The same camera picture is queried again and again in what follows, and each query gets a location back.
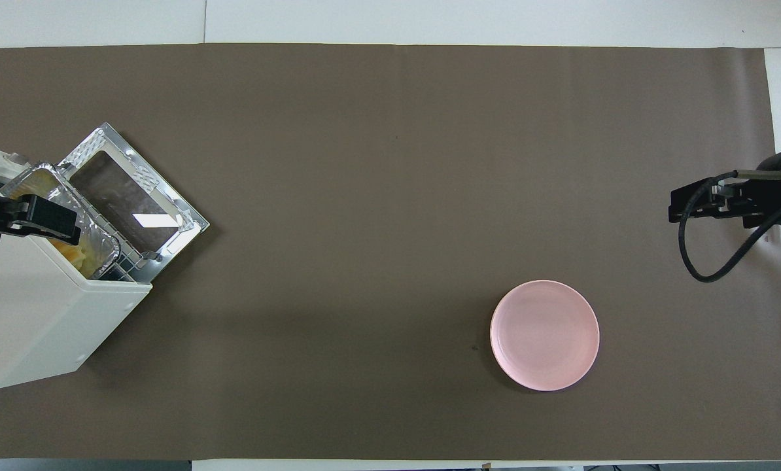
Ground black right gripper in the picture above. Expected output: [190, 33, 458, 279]
[668, 149, 781, 230]

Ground brown table mat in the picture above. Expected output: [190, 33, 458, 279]
[0, 43, 781, 461]

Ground metal oven rack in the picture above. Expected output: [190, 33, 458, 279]
[99, 219, 154, 283]

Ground sliced yellow bread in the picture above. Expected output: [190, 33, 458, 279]
[16, 175, 105, 277]

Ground pink round plate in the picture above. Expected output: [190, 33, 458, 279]
[490, 280, 600, 392]

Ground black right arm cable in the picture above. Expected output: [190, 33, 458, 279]
[677, 170, 781, 319]

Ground aluminium foil tray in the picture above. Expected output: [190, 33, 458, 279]
[0, 164, 122, 279]

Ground cream toaster oven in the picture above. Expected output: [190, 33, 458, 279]
[0, 147, 153, 391]

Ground glass oven door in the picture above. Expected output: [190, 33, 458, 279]
[57, 122, 211, 284]

